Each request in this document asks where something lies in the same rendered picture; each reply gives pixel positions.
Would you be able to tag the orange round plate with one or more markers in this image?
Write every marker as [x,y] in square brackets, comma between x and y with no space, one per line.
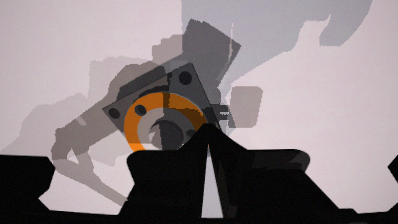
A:
[161,105]

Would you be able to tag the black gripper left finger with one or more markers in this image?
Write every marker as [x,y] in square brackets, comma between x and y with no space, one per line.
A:
[186,163]

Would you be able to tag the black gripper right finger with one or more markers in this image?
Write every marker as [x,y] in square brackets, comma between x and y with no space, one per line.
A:
[230,160]

